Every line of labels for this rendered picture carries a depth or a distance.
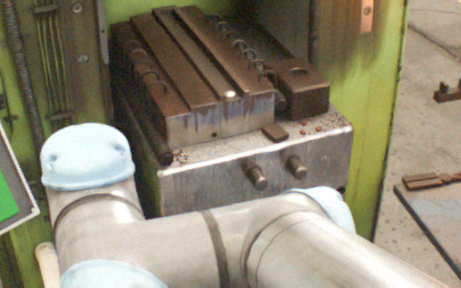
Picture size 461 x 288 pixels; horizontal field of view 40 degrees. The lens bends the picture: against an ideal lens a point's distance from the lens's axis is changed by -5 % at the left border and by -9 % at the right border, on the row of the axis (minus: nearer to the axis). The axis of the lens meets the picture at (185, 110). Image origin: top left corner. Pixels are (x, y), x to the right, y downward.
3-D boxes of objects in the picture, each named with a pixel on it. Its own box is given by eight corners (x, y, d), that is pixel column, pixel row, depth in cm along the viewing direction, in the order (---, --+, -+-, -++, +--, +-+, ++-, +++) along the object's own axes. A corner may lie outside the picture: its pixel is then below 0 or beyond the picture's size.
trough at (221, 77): (249, 97, 118) (249, 90, 117) (220, 103, 116) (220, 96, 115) (175, 10, 152) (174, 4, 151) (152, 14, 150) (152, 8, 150)
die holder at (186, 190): (332, 291, 145) (356, 126, 121) (172, 339, 135) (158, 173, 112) (241, 160, 190) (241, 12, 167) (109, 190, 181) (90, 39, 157)
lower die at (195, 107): (273, 126, 122) (274, 85, 118) (167, 150, 117) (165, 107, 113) (196, 34, 157) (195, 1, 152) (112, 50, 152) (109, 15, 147)
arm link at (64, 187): (39, 182, 49) (32, 123, 56) (62, 284, 55) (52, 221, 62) (141, 166, 50) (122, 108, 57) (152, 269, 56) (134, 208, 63)
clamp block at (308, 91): (330, 112, 126) (332, 82, 122) (291, 122, 123) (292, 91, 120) (302, 84, 135) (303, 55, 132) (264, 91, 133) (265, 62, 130)
